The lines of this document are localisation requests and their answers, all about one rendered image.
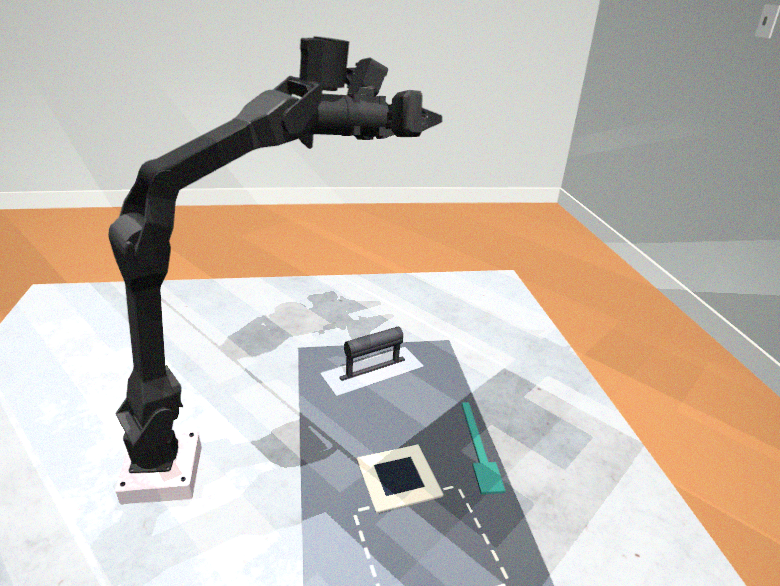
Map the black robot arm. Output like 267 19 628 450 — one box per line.
108 37 388 474

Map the cream square tile with dark blue square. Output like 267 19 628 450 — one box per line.
357 445 443 513

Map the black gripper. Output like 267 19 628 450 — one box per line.
341 90 443 140

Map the teal small trowel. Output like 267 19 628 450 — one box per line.
462 403 505 495

